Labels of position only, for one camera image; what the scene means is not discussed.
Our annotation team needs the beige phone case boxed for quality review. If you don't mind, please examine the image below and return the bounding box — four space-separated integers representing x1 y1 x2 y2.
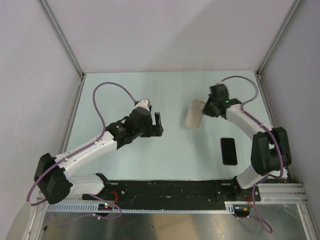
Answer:
185 99 206 129

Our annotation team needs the black phone pink edge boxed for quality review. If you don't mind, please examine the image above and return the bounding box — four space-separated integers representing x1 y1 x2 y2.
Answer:
220 137 238 166

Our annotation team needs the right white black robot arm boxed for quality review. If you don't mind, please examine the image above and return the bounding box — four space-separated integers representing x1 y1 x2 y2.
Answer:
202 83 292 201

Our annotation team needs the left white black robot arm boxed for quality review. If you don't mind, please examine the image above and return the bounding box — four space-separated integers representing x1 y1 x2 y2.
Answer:
34 107 164 205

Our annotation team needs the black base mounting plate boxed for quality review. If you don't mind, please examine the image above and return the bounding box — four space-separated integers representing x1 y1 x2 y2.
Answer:
96 179 261 202

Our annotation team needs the left controller board with LEDs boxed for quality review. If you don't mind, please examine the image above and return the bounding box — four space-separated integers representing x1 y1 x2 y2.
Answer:
98 203 113 211

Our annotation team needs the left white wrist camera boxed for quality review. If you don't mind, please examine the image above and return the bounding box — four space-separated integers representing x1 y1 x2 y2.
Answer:
134 98 152 112

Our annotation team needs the right aluminium side rail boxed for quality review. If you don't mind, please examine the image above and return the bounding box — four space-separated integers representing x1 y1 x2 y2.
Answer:
254 72 301 184

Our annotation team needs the aluminium side rail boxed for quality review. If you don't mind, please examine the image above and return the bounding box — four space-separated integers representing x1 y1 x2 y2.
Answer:
58 74 86 154
254 72 301 184

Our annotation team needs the left aluminium side rail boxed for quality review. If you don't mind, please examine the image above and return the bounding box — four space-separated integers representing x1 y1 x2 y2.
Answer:
58 74 86 154

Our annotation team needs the white slotted cable duct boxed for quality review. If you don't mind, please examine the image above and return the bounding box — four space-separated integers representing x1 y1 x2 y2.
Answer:
46 201 235 214

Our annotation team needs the right controller board with wires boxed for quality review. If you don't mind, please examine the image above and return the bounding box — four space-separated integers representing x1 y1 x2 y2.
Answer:
233 205 252 219

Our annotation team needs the right aluminium corner post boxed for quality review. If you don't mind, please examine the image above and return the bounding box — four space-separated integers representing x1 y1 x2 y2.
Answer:
255 0 305 78

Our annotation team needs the aluminium corner post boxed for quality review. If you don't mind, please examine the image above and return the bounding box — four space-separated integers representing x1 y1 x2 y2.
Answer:
37 0 85 80
255 0 305 78

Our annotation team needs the left aluminium corner post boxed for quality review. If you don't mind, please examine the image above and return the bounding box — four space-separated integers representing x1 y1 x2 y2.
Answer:
37 0 85 80

